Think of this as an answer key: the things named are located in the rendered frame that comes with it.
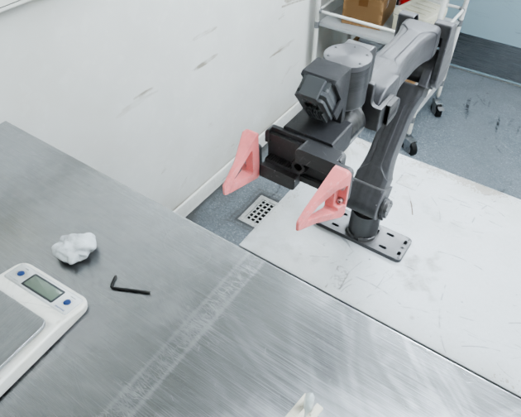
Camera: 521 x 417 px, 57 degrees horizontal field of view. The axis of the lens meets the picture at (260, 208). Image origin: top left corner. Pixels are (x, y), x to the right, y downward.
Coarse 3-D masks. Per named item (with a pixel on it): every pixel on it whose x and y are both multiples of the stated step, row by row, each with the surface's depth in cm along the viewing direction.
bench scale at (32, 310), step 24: (24, 264) 95; (0, 288) 89; (24, 288) 90; (48, 288) 90; (0, 312) 84; (24, 312) 84; (48, 312) 86; (72, 312) 87; (0, 336) 81; (24, 336) 81; (48, 336) 83; (0, 360) 78; (24, 360) 80; (0, 384) 77
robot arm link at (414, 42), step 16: (400, 16) 79; (416, 16) 80; (400, 32) 75; (416, 32) 75; (432, 32) 75; (448, 32) 76; (384, 48) 72; (400, 48) 71; (416, 48) 72; (432, 48) 77; (448, 48) 79; (384, 64) 68; (400, 64) 68; (416, 64) 75; (448, 64) 85; (384, 80) 65; (400, 80) 70; (432, 80) 83; (384, 96) 64
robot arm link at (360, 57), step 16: (336, 48) 57; (352, 48) 57; (368, 48) 57; (352, 64) 54; (368, 64) 54; (352, 80) 55; (368, 80) 57; (352, 96) 56; (368, 96) 62; (368, 112) 63; (384, 112) 64; (368, 128) 65
